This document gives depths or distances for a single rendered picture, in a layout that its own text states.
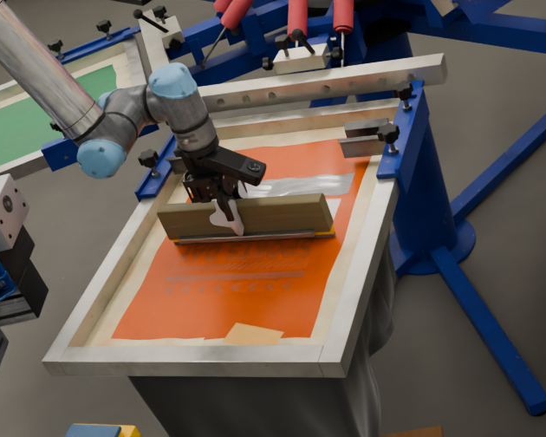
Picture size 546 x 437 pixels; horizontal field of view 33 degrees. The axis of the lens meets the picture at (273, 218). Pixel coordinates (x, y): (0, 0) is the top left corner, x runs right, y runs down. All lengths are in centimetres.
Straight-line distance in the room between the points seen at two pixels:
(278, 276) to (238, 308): 10
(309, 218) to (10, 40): 63
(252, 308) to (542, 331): 133
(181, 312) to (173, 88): 42
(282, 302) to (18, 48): 63
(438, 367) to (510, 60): 178
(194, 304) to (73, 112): 44
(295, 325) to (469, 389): 117
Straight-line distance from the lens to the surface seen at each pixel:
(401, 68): 206
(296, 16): 235
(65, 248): 397
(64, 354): 173
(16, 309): 193
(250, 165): 170
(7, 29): 154
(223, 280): 176
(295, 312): 163
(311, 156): 202
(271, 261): 176
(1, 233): 181
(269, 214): 175
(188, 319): 171
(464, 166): 353
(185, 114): 164
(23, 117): 278
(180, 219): 184
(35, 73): 155
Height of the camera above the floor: 200
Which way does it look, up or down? 34 degrees down
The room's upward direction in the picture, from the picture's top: 21 degrees counter-clockwise
